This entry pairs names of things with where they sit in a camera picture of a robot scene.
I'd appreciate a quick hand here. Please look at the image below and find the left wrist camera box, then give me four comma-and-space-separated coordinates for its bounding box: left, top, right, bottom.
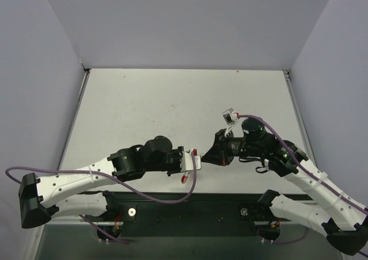
180, 149, 202, 172

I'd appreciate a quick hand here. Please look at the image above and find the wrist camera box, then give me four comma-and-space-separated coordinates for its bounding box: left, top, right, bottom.
180, 149, 202, 172
222, 108, 239, 136

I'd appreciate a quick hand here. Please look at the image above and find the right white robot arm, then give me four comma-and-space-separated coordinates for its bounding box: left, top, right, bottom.
201, 115, 367, 255

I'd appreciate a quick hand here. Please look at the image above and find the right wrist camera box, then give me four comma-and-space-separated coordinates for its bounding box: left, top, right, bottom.
222, 108, 239, 136

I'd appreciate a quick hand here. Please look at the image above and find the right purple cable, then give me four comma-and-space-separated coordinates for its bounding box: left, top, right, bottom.
238, 113, 368, 215

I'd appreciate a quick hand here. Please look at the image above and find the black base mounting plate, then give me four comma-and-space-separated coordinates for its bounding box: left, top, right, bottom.
87, 192, 277, 238

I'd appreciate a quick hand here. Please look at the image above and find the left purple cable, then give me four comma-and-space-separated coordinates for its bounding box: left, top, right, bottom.
5, 153, 199, 205

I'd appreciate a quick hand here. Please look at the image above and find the purple cable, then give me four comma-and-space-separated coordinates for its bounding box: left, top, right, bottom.
5, 153, 199, 205
238, 113, 368, 215

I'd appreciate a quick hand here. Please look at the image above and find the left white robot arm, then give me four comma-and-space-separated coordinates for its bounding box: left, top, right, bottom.
18, 136, 193, 229

